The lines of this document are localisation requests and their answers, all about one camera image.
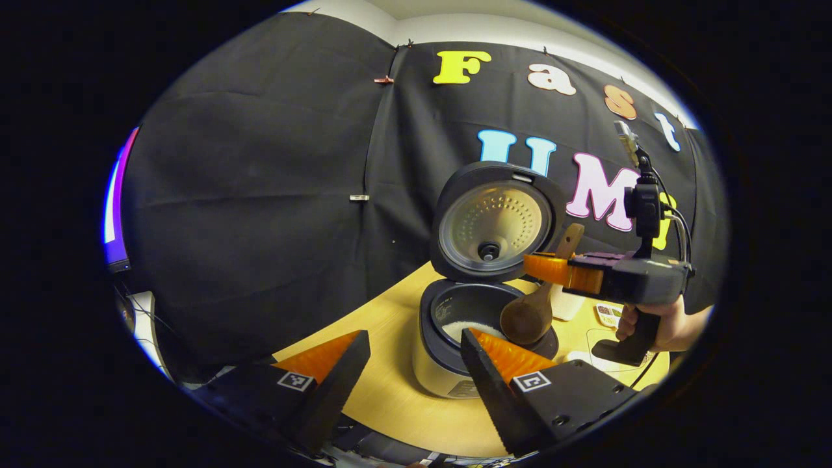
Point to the wooden spoon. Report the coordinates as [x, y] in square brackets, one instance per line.
[526, 318]

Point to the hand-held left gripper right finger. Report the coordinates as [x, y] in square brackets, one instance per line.
[494, 396]

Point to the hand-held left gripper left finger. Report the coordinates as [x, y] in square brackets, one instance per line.
[325, 403]

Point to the white rice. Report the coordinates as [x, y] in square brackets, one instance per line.
[471, 330]

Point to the dark grey rice cooker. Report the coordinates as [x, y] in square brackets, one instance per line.
[494, 221]

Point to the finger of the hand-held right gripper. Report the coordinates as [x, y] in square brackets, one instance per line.
[552, 268]

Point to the glowing monitor screen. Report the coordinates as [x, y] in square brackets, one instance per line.
[117, 208]

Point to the copper clip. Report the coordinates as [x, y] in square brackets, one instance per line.
[384, 80]

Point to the white divided grain dish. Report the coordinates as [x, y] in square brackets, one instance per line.
[608, 315]

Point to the white panel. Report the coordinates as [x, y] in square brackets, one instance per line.
[146, 331]

